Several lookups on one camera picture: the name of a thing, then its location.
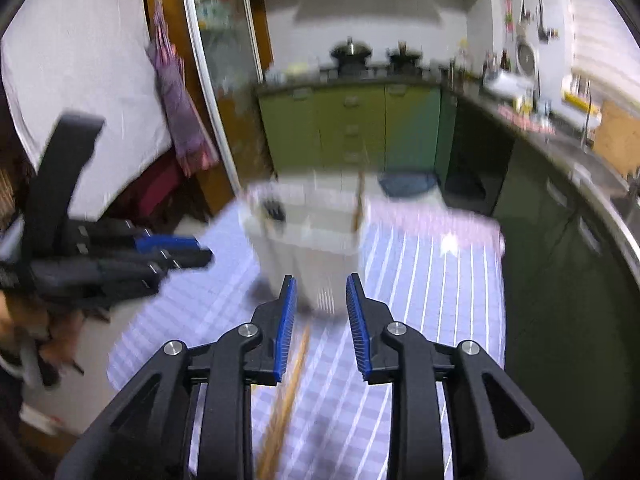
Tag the dark stone countertop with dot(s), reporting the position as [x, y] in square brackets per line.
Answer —
[500, 110]

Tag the blue checked tablecloth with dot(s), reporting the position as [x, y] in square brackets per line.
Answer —
[425, 285]

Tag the glass sliding door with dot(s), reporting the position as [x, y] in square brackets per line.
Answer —
[225, 35]

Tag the wooden chopstick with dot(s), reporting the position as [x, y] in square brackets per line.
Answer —
[267, 452]
[298, 360]
[359, 200]

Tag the dark red chair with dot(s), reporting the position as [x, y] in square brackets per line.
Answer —
[155, 185]

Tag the clear plastic bag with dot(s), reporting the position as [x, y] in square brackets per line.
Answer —
[295, 69]

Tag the black wok with lid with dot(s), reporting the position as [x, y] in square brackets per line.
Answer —
[350, 52]

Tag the green cabinets under stove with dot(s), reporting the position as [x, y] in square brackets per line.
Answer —
[350, 125]

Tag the gas stove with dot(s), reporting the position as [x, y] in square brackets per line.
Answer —
[375, 74]

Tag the green cabinets under sink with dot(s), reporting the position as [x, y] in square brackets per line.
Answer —
[550, 220]

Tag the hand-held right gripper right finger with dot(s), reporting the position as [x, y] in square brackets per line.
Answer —
[357, 330]

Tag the cooking oil bottle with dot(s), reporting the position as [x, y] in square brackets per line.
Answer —
[462, 55]

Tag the white plastic utensil holder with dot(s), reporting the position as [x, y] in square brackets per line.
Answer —
[310, 260]

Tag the purple checked apron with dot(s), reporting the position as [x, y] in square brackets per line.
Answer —
[177, 100]

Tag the red green wall hanging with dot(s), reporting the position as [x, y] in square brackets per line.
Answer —
[508, 12]

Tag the white window blind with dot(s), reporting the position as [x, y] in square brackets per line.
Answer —
[600, 20]

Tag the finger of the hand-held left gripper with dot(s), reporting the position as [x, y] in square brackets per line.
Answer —
[115, 282]
[165, 245]

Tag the yellow tray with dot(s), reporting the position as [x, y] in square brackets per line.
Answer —
[577, 100]

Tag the white hanging sheet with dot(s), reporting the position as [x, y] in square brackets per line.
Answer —
[75, 60]

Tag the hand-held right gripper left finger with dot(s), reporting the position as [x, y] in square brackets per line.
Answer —
[285, 330]

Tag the hanging metal ladle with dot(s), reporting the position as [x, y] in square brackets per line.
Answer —
[522, 12]

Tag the person's left hand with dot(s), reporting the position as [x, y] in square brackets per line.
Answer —
[55, 335]

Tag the purple dotted cloth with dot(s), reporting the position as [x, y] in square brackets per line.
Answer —
[435, 222]

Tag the wooden cutting board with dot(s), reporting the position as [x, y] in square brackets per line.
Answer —
[617, 135]

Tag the dark blue mat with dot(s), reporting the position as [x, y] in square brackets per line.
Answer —
[405, 183]

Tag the dark glass bottle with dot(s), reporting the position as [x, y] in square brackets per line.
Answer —
[504, 60]

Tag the hanging black spatula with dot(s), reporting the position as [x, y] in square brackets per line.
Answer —
[541, 17]

